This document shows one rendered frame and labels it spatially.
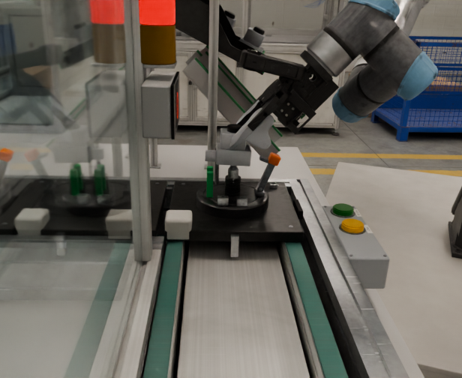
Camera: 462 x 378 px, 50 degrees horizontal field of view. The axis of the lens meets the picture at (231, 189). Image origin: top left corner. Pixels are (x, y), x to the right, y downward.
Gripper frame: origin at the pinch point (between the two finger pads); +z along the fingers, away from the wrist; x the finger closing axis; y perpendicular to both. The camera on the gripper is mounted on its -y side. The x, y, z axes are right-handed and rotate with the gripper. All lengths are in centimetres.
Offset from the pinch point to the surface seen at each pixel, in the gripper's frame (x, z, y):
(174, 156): 62, 28, 5
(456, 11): 855, -300, 330
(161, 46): -21.3, -6.3, -19.8
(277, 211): -3.3, 4.1, 15.5
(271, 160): -1.0, -1.9, 8.4
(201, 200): -3.3, 12.2, 3.6
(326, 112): 405, -13, 144
